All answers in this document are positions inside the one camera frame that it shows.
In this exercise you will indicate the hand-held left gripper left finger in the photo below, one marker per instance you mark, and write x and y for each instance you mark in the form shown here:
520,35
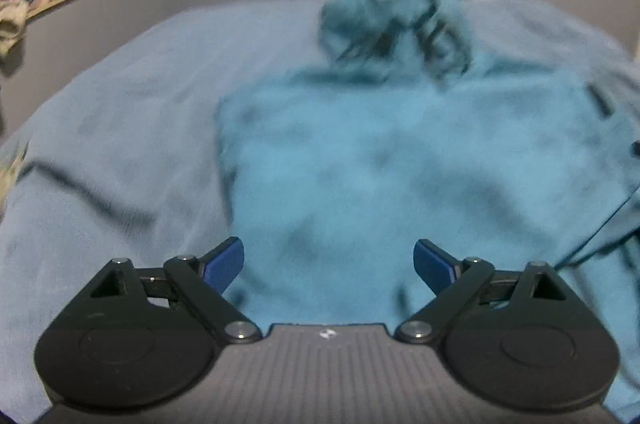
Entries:
227,265

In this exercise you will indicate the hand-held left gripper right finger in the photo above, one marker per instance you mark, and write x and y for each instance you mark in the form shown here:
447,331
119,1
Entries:
431,266

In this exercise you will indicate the teal hooded sweatshirt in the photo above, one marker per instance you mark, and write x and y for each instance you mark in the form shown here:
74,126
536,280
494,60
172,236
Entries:
375,179

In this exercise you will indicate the blue fleece blanket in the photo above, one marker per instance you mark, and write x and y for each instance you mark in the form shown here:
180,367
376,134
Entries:
125,129

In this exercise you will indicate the beige cloth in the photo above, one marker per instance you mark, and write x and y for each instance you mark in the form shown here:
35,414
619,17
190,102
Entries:
12,26

